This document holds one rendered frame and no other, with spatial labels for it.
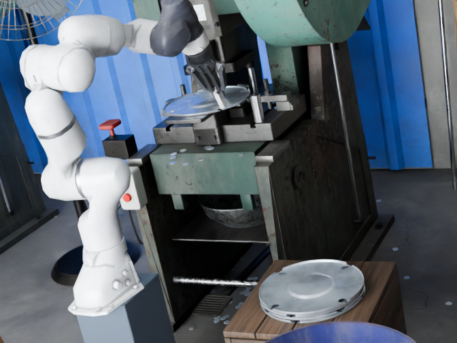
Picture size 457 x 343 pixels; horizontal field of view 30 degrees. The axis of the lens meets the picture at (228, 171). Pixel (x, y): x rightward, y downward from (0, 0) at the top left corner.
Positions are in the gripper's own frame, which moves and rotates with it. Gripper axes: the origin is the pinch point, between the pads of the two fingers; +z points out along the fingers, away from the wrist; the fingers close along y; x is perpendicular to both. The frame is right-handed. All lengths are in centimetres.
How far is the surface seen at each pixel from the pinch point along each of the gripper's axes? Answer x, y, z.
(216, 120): 0.4, -5.5, 10.1
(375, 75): 107, 9, 88
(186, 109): 0.8, -14.3, 4.6
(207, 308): -43, -11, 52
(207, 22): 21.3, -6.4, -13.6
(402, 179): 78, 18, 127
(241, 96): 9.2, 1.4, 8.4
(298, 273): -46, 29, 27
